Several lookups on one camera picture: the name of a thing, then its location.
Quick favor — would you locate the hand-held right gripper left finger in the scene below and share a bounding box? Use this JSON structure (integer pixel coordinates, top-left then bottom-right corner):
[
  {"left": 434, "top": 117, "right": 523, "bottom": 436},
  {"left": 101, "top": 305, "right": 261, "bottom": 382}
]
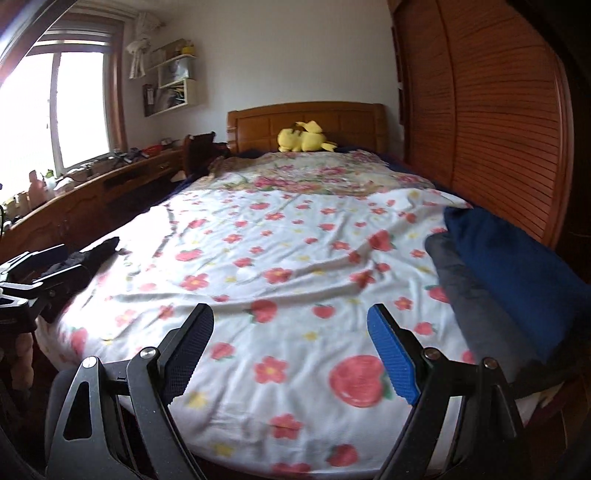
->
[{"left": 46, "top": 302, "right": 215, "bottom": 480}]

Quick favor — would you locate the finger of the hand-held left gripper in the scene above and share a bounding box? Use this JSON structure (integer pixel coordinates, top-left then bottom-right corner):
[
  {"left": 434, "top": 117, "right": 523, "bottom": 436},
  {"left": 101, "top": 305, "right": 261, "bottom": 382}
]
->
[
  {"left": 0, "top": 265, "right": 88, "bottom": 305},
  {"left": 0, "top": 244, "right": 66, "bottom": 282}
]

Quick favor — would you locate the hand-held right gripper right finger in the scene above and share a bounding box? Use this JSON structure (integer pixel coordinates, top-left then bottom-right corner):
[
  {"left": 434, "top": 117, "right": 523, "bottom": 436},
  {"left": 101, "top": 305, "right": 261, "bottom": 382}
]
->
[{"left": 367, "top": 303, "right": 527, "bottom": 480}]

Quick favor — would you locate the navy blue suit jacket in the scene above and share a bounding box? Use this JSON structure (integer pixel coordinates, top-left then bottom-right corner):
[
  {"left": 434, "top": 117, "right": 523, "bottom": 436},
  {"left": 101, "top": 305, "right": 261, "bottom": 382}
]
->
[{"left": 443, "top": 206, "right": 585, "bottom": 365}]

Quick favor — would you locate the person's left hand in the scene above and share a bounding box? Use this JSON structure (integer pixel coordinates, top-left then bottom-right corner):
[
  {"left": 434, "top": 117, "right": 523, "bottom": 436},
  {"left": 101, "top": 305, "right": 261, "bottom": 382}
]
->
[{"left": 11, "top": 330, "right": 35, "bottom": 388}]

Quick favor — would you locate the black cloth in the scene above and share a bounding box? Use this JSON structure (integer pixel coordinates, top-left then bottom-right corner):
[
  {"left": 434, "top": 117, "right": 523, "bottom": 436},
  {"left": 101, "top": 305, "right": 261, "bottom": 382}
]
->
[{"left": 39, "top": 236, "right": 122, "bottom": 287}]

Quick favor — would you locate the wooden desk cabinet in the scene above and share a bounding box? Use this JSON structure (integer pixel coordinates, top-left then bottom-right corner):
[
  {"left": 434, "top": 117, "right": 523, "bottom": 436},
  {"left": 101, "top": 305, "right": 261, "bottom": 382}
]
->
[{"left": 0, "top": 148, "right": 185, "bottom": 259}]

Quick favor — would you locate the pink bottle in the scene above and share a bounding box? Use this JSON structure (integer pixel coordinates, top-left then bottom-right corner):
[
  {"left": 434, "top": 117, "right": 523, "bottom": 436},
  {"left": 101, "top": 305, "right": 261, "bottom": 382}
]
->
[{"left": 28, "top": 170, "right": 47, "bottom": 204}]

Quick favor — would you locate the dark grey folded garment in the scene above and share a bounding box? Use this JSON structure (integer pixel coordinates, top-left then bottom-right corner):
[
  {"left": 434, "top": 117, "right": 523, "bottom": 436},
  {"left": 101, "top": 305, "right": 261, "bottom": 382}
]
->
[{"left": 425, "top": 232, "right": 546, "bottom": 388}]

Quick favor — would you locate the wooden bed with floral sheet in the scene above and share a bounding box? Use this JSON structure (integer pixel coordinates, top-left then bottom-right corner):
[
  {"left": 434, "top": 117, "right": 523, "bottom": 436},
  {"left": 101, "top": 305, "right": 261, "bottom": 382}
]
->
[{"left": 34, "top": 185, "right": 550, "bottom": 480}]

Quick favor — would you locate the wooden framed window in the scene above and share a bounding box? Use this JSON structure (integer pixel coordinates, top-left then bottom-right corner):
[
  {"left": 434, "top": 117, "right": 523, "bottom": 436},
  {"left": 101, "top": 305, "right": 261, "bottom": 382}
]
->
[{"left": 0, "top": 14, "right": 127, "bottom": 204}]

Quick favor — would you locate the wooden chair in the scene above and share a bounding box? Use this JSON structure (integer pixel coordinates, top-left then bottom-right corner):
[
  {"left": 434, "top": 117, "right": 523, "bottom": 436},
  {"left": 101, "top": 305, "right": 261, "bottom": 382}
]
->
[{"left": 183, "top": 132, "right": 232, "bottom": 178}]

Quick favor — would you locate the beige floral quilt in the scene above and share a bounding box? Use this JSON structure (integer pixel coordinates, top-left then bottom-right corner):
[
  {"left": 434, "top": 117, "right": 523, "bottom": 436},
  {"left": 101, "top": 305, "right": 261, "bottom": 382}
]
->
[{"left": 210, "top": 150, "right": 437, "bottom": 199}]

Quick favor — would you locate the white tied curtain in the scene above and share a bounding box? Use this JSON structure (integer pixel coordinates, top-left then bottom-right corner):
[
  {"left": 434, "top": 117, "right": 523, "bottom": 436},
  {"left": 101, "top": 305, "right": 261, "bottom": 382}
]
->
[{"left": 127, "top": 13, "right": 164, "bottom": 79}]

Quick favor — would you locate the yellow plush toy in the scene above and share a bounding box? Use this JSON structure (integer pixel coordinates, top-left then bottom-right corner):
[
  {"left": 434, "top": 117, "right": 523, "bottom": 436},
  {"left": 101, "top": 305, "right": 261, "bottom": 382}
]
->
[{"left": 277, "top": 120, "right": 338, "bottom": 154}]

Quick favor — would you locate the wooden bed headboard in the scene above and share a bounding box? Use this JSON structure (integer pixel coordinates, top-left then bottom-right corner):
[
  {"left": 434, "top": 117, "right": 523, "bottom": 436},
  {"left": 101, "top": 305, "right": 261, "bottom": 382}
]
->
[{"left": 226, "top": 102, "right": 386, "bottom": 155}]

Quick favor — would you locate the wooden louvred wardrobe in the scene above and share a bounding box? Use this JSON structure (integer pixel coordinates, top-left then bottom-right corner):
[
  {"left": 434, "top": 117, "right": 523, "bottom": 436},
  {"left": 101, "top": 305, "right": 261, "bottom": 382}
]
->
[{"left": 387, "top": 0, "right": 578, "bottom": 259}]

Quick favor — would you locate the white wall shelf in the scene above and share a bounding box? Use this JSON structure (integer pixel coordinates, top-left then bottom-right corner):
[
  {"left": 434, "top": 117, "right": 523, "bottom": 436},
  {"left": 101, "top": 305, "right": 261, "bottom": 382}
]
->
[{"left": 143, "top": 44, "right": 198, "bottom": 117}]

